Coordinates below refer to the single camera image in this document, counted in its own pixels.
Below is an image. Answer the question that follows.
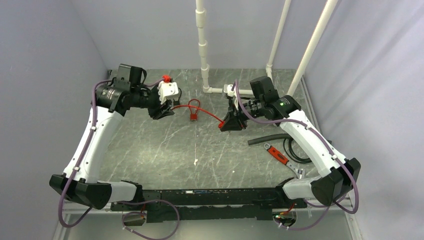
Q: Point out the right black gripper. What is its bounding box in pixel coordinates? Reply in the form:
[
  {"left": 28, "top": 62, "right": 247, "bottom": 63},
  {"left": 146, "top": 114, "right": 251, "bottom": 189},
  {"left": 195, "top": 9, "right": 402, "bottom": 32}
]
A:
[{"left": 220, "top": 97, "right": 265, "bottom": 131}]

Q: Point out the red cable lock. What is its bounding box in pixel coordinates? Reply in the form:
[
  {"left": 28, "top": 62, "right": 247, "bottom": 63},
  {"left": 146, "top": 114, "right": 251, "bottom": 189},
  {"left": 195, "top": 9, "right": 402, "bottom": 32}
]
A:
[
  {"left": 187, "top": 98, "right": 201, "bottom": 122},
  {"left": 171, "top": 104, "right": 225, "bottom": 130}
]

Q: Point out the black cable lock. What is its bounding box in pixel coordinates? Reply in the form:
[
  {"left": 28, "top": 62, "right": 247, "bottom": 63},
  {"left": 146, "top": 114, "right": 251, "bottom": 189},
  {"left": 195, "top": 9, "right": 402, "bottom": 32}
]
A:
[{"left": 173, "top": 88, "right": 183, "bottom": 106}]

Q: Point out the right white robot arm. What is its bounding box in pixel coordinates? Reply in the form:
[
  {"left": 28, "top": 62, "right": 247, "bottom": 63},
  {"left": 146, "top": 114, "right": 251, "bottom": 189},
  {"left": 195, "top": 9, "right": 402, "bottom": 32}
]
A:
[{"left": 219, "top": 76, "right": 361, "bottom": 208}]

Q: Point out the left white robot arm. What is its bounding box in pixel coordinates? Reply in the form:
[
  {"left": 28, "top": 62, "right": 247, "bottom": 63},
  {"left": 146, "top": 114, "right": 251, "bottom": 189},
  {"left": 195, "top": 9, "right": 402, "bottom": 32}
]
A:
[{"left": 49, "top": 64, "right": 180, "bottom": 210}]

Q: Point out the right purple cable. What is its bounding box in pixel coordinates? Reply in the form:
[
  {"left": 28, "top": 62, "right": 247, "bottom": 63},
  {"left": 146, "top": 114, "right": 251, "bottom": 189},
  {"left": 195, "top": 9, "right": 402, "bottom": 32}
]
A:
[{"left": 233, "top": 79, "right": 360, "bottom": 232}]

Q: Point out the purple cable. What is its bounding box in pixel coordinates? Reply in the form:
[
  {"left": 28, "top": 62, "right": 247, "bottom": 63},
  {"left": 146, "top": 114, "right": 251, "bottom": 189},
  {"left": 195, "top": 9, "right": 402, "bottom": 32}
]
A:
[
  {"left": 233, "top": 79, "right": 360, "bottom": 232},
  {"left": 57, "top": 75, "right": 180, "bottom": 240}
]

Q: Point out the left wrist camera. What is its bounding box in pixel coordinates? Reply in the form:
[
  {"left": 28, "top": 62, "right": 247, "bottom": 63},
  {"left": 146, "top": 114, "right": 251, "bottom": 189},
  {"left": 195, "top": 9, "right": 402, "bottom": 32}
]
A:
[{"left": 158, "top": 81, "right": 180, "bottom": 105}]

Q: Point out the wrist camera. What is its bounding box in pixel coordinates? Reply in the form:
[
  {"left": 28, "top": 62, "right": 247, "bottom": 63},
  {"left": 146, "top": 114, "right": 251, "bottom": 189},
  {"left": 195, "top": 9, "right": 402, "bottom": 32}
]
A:
[
  {"left": 222, "top": 83, "right": 237, "bottom": 99},
  {"left": 158, "top": 81, "right": 180, "bottom": 105}
]

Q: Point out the black corrugated hose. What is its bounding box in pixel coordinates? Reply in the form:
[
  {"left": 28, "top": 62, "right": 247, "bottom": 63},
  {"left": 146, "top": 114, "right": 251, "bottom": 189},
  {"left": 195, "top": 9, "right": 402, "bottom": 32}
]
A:
[{"left": 247, "top": 133, "right": 333, "bottom": 147}]

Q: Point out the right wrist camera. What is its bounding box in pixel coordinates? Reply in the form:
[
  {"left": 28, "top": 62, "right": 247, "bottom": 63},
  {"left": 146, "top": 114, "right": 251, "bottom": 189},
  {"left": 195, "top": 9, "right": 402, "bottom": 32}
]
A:
[{"left": 222, "top": 83, "right": 237, "bottom": 99}]

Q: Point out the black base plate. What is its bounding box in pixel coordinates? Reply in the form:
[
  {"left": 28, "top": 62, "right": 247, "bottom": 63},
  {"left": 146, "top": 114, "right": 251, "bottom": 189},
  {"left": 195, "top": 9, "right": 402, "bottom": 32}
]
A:
[{"left": 110, "top": 187, "right": 307, "bottom": 223}]

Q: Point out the red handled tool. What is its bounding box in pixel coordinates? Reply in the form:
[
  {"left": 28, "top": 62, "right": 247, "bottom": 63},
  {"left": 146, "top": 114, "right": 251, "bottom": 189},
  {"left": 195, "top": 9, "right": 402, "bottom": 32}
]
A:
[{"left": 263, "top": 143, "right": 304, "bottom": 179}]

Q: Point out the white PVC pipe frame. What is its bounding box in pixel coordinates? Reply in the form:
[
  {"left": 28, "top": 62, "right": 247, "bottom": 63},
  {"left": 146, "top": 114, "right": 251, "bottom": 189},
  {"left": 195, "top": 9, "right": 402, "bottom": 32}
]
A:
[{"left": 195, "top": 0, "right": 338, "bottom": 94}]

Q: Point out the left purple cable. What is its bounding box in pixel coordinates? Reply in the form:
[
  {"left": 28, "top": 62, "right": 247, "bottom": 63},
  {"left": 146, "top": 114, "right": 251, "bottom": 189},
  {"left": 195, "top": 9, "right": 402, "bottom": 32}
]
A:
[{"left": 57, "top": 75, "right": 180, "bottom": 240}]

